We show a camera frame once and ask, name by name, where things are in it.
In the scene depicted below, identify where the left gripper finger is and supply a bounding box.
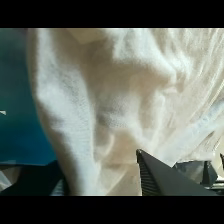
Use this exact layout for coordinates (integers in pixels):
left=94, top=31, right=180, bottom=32
left=135, top=148, right=218, bottom=197

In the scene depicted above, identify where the white garment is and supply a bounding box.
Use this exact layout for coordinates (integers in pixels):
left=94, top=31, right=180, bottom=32
left=26, top=27, right=224, bottom=197

